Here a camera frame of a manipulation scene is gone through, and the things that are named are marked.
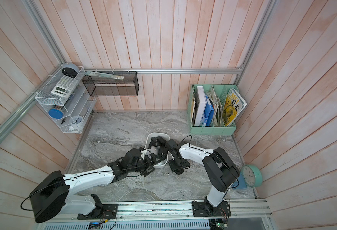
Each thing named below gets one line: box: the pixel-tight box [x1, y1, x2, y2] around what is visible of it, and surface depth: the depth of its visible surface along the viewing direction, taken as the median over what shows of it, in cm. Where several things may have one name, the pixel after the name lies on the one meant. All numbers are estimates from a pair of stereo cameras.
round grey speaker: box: [61, 62, 79, 79], surface depth 83 cm
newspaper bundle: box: [205, 85, 225, 127], surface depth 99 cm
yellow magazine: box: [222, 87, 248, 127], surface depth 100 cm
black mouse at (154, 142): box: [148, 137, 161, 149], surface depth 98 cm
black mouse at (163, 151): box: [157, 135, 168, 159], surface depth 96 cm
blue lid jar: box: [48, 108, 64, 119], surface depth 78 cm
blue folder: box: [202, 93, 214, 127], surface depth 97 cm
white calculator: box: [50, 75, 79, 99], surface depth 79 cm
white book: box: [194, 85, 207, 127], surface depth 97 cm
